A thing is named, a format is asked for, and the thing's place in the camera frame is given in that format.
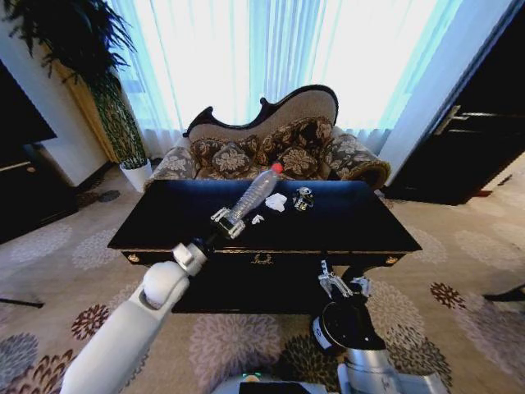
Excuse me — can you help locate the black floor stand leg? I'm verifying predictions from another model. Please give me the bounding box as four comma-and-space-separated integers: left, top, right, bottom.
0, 295, 44, 309
482, 285, 525, 301

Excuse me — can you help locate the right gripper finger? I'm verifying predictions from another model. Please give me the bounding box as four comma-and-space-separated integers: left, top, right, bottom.
350, 276, 372, 297
317, 259, 354, 299

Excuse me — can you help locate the clear plastic bottle red cap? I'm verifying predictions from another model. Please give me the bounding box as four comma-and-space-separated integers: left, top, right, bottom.
229, 162, 285, 222

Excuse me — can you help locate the white robot front shell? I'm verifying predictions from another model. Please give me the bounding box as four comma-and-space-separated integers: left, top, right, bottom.
212, 371, 329, 394

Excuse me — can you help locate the brown floral cushion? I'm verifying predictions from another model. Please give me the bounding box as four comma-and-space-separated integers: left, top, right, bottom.
278, 144, 326, 180
190, 138, 218, 178
260, 117, 336, 165
211, 141, 262, 180

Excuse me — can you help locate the black television screen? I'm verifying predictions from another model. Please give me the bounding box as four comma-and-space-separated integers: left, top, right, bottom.
0, 61, 57, 169

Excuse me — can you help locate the silver door handle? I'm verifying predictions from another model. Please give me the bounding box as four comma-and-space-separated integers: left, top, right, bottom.
434, 105, 468, 136

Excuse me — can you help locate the crumpled white paper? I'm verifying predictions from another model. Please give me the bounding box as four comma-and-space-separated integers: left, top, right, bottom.
264, 193, 288, 213

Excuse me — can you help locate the crushed black drink can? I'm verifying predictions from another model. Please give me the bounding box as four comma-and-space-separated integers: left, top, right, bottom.
291, 186, 315, 213

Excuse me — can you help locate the dark television cabinet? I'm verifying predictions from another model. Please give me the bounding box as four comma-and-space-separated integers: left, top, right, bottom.
0, 141, 79, 245

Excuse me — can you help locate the dark wooden table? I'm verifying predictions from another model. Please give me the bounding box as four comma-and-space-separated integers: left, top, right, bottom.
107, 178, 422, 315

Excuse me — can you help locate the tall green plant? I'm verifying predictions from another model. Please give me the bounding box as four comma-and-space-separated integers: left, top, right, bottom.
2, 0, 147, 169

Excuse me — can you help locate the dark wooden door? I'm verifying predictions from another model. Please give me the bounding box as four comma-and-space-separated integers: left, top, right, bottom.
385, 11, 525, 206

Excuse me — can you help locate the floral sofa dark frame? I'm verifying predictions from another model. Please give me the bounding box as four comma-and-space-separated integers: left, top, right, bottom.
145, 84, 390, 192

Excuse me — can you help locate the beige side curtain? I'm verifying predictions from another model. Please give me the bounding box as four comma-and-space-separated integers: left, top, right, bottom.
52, 65, 124, 165

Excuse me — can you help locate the white plant pot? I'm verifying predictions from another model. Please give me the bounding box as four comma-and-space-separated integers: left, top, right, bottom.
119, 159, 153, 193

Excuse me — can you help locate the sheer white curtain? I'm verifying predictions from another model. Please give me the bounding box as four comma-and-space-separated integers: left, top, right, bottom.
106, 0, 514, 140

